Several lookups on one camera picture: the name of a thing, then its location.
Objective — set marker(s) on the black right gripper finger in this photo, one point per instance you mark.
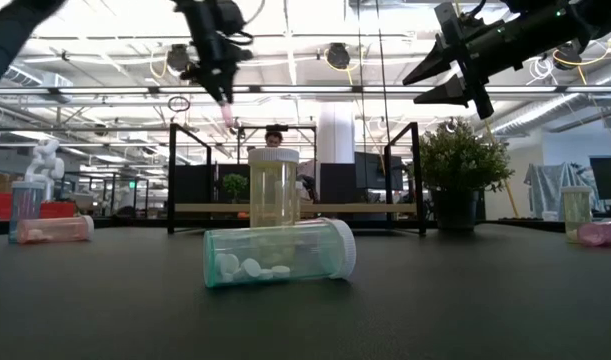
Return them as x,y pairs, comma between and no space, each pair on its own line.
450,92
437,60

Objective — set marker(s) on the purple pill bottle white cap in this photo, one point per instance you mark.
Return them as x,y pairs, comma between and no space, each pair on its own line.
227,115
605,232

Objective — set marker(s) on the yellow pill bottle white cap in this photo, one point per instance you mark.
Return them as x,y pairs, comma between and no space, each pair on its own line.
576,210
272,190

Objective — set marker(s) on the teal pill bottle white cap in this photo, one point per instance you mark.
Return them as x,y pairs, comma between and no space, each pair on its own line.
265,250

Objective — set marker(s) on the red pill bottle white cap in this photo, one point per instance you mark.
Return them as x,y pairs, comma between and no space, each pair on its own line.
55,230

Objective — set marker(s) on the blue pill bottle white cap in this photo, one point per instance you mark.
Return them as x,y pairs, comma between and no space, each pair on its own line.
25,202

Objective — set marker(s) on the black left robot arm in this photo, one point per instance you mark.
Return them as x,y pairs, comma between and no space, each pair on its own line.
10,35

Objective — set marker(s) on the person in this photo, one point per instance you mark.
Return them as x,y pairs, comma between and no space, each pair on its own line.
273,140

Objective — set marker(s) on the green plant in black pot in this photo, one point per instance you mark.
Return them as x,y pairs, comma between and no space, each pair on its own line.
460,160

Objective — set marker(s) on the long ceiling light bar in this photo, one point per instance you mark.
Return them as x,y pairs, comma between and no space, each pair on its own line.
305,89

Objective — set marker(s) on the small green background plant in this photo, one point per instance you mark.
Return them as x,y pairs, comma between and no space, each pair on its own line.
235,184

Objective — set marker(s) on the black partition panel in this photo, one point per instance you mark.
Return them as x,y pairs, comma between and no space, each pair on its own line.
190,182
335,182

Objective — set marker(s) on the white column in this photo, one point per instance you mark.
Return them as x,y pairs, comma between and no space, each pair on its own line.
335,132

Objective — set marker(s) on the grey draped cloth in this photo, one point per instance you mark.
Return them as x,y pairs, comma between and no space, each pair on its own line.
550,185

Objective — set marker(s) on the small white cup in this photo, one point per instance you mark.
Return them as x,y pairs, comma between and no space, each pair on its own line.
550,215

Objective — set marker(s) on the red crates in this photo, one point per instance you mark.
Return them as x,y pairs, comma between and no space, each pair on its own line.
60,209

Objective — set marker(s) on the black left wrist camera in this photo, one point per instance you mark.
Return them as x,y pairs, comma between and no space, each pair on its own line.
230,17

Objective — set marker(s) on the silver ventilation duct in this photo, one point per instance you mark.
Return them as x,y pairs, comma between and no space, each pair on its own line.
45,80
560,107

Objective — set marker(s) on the wooden shelf black metal frame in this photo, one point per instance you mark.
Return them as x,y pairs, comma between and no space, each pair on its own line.
210,207

